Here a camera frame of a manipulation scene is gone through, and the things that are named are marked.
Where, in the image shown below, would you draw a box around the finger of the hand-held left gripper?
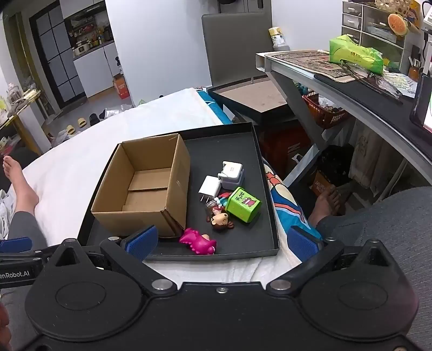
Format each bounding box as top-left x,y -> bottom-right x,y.
0,237 -> 52,268

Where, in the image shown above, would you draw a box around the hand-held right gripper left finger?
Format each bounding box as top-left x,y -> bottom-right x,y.
47,225 -> 178,297

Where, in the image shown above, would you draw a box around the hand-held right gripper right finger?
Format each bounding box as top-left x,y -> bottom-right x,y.
266,225 -> 394,296

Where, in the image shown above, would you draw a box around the brown cardboard box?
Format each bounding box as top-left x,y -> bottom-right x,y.
91,133 -> 190,238

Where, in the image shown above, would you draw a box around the pink dinosaur toy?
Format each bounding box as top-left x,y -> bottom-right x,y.
179,228 -> 217,256

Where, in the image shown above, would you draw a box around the black shallow tray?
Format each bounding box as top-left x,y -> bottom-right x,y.
77,122 -> 281,261

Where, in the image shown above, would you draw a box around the green hexagonal frog-print box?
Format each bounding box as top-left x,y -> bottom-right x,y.
225,187 -> 263,225

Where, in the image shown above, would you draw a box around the small dark brown toy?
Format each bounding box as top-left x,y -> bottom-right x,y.
205,199 -> 222,222

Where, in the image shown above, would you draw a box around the white plug charger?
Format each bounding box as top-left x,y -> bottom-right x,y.
198,175 -> 222,205

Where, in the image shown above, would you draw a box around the white and grey power adapter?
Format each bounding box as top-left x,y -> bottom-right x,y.
218,161 -> 245,191

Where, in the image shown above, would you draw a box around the cartoon printed blanket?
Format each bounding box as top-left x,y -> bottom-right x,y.
261,158 -> 325,271

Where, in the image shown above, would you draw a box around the person's left leg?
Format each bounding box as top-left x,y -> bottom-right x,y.
2,156 -> 48,252

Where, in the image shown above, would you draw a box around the person's leg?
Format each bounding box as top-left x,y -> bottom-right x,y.
308,184 -> 432,338
2,156 -> 48,252

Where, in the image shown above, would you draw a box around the orange paper bag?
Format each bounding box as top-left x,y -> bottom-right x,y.
310,170 -> 333,197

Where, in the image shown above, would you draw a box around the person's right leg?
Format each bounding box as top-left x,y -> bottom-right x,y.
308,184 -> 432,338

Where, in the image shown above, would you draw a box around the large orange box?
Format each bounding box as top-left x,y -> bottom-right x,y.
261,121 -> 312,173

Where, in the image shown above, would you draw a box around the white printed bag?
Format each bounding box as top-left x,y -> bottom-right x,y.
349,126 -> 384,190

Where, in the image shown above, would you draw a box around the orange plastic basket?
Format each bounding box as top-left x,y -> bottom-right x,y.
302,92 -> 350,130

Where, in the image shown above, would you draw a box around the gold metal rack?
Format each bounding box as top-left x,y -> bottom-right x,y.
0,88 -> 45,154

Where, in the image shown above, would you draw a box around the clear plastic bag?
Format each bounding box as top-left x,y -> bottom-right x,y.
103,104 -> 136,119

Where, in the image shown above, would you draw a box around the grey desk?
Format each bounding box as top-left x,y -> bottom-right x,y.
255,50 -> 432,187

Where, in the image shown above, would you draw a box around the black tray with brown bottom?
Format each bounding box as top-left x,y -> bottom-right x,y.
207,79 -> 298,126

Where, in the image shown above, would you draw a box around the teal mattress pad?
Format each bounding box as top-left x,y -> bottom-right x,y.
197,87 -> 234,125

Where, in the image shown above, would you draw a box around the small orange carton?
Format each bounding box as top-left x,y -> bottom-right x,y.
112,73 -> 131,99

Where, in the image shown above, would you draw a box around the black desk pad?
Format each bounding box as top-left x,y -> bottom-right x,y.
313,72 -> 404,106

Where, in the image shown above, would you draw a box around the black tablet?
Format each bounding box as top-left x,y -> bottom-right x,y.
409,73 -> 432,133

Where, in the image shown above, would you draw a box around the patterned desk mat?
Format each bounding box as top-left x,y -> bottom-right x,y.
270,50 -> 364,83

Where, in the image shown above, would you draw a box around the printed paper sheets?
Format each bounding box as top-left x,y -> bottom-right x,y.
381,72 -> 420,99

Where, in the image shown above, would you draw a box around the black panelled door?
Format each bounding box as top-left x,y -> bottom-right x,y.
28,0 -> 89,113

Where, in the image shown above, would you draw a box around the green tissue pack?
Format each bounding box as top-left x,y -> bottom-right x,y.
329,34 -> 385,76

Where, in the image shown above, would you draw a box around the grey chair back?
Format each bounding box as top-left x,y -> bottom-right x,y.
201,13 -> 268,87

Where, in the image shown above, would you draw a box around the grey drawer organiser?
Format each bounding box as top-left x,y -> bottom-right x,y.
341,0 -> 406,59

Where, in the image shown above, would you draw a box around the burger plush toy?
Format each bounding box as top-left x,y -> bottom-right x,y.
387,13 -> 410,36

